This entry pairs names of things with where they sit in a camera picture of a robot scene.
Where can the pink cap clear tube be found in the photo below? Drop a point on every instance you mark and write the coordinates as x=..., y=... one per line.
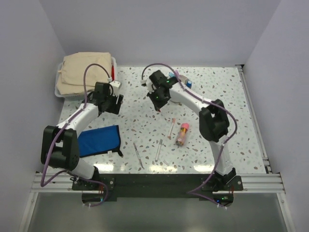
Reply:
x=181, y=137

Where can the blue fabric pouch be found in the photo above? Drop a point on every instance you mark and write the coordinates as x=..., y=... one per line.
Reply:
x=100, y=141

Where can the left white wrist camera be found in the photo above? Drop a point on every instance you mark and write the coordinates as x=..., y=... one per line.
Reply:
x=115, y=86

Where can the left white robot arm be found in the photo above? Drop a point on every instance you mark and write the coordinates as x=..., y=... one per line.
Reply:
x=60, y=147

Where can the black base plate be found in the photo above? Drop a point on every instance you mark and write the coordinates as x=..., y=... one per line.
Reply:
x=113, y=195

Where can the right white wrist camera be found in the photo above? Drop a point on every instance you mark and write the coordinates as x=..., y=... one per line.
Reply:
x=148, y=84

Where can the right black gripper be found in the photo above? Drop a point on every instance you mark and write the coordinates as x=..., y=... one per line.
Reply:
x=158, y=104

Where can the thin metal craft knife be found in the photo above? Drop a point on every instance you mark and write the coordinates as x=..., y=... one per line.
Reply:
x=138, y=156

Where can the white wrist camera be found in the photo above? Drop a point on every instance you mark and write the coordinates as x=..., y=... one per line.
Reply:
x=148, y=84
x=115, y=86

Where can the aluminium frame rail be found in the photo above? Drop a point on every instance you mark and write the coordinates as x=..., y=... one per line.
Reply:
x=247, y=183

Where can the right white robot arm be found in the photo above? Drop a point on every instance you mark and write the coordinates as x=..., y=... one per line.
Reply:
x=212, y=115

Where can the blue cylindrical stamp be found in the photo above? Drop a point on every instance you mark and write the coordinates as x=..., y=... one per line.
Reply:
x=189, y=84

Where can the pink purple highlighter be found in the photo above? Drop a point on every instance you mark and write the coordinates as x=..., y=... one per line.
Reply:
x=176, y=73

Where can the round white divided organizer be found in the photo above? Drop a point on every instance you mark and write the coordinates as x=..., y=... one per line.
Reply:
x=184, y=79

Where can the beige folded cloth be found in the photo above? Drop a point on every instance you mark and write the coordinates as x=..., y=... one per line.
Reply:
x=83, y=68

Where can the white plastic basket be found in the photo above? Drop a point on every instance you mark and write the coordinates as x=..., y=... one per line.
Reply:
x=79, y=95

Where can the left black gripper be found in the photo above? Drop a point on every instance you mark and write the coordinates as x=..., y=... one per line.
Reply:
x=115, y=108

